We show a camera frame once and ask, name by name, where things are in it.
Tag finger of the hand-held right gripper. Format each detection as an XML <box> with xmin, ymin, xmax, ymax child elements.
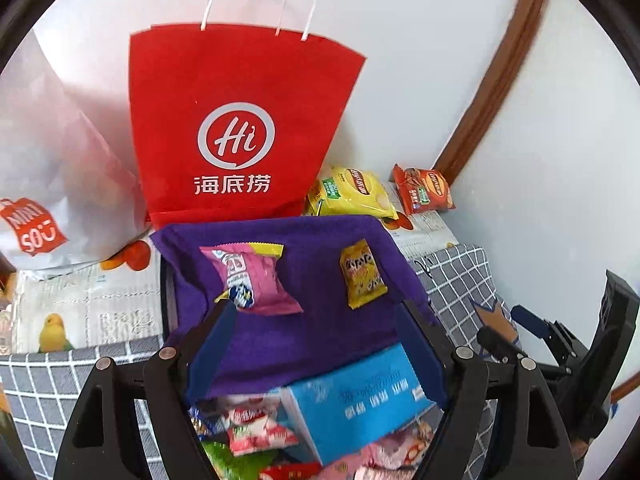
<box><xmin>510</xmin><ymin>304</ymin><xmax>586</xmax><ymax>376</ymax></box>
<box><xmin>476</xmin><ymin>327</ymin><xmax>551</xmax><ymax>378</ymax></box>

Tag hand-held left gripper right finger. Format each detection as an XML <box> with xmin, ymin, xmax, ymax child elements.
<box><xmin>395</xmin><ymin>299</ymin><xmax>576</xmax><ymax>480</ymax></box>

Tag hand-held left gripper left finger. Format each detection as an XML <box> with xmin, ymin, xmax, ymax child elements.
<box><xmin>52</xmin><ymin>299</ymin><xmax>240</xmax><ymax>480</ymax></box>

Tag black tray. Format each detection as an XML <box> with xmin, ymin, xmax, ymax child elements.
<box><xmin>161</xmin><ymin>260</ymin><xmax>176</xmax><ymax>336</ymax></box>

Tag small yellow snack packet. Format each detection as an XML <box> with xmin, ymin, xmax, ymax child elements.
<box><xmin>340</xmin><ymin>240</ymin><xmax>388</xmax><ymax>310</ymax></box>

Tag green snack packet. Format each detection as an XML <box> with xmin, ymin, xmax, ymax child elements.
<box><xmin>202</xmin><ymin>440</ymin><xmax>278</xmax><ymax>480</ymax></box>

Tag brown wooden trim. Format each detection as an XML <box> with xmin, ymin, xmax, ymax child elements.
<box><xmin>435</xmin><ymin>0</ymin><xmax>551</xmax><ymax>178</ymax></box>
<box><xmin>611</xmin><ymin>372</ymin><xmax>640</xmax><ymax>406</ymax></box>

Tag blue tissue pack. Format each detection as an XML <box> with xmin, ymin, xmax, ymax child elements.
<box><xmin>280</xmin><ymin>342</ymin><xmax>436</xmax><ymax>466</ymax></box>

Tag white red fruit candy packet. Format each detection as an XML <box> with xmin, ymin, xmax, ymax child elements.
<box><xmin>227</xmin><ymin>405</ymin><xmax>301</xmax><ymax>456</ymax></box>

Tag purple towel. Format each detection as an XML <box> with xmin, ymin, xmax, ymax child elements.
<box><xmin>149</xmin><ymin>214</ymin><xmax>441</xmax><ymax>406</ymax></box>

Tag orange chip bag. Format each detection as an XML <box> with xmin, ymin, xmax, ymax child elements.
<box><xmin>391</xmin><ymin>163</ymin><xmax>457</xmax><ymax>216</ymax></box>

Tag grey checked bedsheet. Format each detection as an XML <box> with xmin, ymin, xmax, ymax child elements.
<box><xmin>0</xmin><ymin>244</ymin><xmax>566</xmax><ymax>480</ymax></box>

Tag yellow chip bag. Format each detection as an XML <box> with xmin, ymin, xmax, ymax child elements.
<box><xmin>305</xmin><ymin>166</ymin><xmax>400</xmax><ymax>221</ymax></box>

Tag white plastic bag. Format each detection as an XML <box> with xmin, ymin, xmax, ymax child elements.
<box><xmin>0</xmin><ymin>27</ymin><xmax>151</xmax><ymax>273</ymax></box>

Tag red paper bag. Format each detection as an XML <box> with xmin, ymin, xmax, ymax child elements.
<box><xmin>129</xmin><ymin>0</ymin><xmax>368</xmax><ymax>231</ymax></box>

